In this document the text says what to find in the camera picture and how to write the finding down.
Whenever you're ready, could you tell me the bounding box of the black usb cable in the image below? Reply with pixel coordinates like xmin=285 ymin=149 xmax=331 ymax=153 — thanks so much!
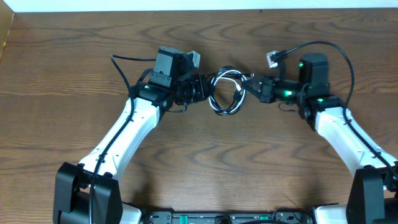
xmin=206 ymin=65 xmax=254 ymax=116

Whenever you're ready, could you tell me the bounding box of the cardboard side panel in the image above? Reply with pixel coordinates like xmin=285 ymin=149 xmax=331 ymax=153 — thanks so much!
xmin=0 ymin=0 xmax=15 ymax=57

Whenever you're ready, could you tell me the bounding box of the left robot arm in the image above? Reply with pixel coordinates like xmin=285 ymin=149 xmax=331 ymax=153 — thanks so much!
xmin=53 ymin=47 xmax=208 ymax=223

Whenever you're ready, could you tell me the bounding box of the black camera cable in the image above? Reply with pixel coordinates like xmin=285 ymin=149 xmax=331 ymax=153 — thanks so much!
xmin=88 ymin=54 xmax=156 ymax=224
xmin=276 ymin=40 xmax=398 ymax=178

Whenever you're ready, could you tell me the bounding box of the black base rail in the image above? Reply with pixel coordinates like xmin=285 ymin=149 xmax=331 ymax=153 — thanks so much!
xmin=139 ymin=209 xmax=315 ymax=224

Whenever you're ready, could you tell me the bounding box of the left black camera cable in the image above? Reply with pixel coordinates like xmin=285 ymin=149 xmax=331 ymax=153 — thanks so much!
xmin=88 ymin=54 xmax=156 ymax=224

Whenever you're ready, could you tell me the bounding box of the right black camera cable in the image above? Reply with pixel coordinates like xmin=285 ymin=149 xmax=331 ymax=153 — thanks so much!
xmin=276 ymin=40 xmax=398 ymax=178

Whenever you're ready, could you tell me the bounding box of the white usb cable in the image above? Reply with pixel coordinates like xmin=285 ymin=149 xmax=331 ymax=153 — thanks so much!
xmin=208 ymin=68 xmax=247 ymax=113

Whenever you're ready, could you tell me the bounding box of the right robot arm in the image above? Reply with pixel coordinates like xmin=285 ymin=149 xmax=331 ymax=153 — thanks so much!
xmin=242 ymin=52 xmax=397 ymax=223

